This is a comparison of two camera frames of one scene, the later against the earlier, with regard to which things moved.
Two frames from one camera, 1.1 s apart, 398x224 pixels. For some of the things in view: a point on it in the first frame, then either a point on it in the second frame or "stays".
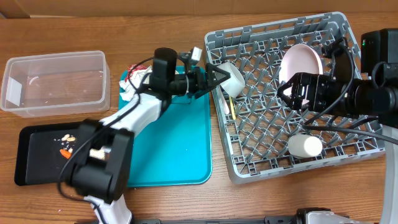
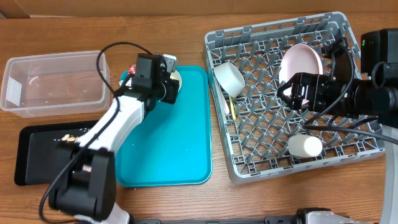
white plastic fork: [226, 106] stays
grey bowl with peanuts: [236, 83] stays
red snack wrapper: [132, 68] stays
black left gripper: [209, 81] to [172, 94]
